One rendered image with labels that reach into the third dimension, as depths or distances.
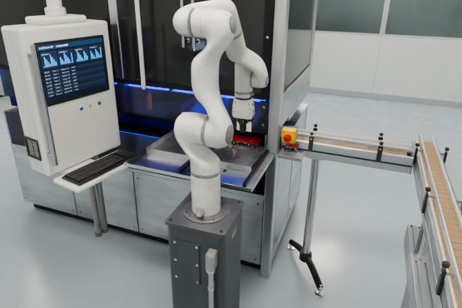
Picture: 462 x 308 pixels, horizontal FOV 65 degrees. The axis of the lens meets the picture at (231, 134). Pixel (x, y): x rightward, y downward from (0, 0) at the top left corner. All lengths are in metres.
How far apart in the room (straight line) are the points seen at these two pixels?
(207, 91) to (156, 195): 1.34
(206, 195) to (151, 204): 1.16
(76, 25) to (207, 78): 0.97
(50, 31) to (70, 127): 0.50
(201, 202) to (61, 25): 1.12
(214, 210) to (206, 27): 0.71
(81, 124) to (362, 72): 5.15
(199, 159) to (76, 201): 1.75
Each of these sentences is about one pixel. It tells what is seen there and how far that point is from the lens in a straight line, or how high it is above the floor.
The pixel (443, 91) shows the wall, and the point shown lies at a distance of 6.67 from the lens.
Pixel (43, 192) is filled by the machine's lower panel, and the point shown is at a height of 0.23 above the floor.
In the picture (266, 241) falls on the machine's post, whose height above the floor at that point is 0.28.
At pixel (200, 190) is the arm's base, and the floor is 0.99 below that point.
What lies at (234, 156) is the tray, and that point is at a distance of 1.98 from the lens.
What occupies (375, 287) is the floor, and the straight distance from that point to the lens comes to 2.64.
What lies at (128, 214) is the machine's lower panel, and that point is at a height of 0.23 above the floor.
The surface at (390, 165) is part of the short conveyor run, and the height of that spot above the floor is 0.87.
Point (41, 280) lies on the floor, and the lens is 2.75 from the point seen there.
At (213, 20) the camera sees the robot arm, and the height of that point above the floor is 1.63.
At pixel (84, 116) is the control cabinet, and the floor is 1.06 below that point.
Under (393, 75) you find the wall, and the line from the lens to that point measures 6.54.
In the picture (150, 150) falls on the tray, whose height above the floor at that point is 0.90.
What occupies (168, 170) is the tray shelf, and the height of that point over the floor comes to 0.88.
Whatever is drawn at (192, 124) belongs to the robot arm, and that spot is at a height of 1.26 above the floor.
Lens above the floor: 1.74
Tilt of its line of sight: 22 degrees down
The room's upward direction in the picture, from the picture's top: 1 degrees clockwise
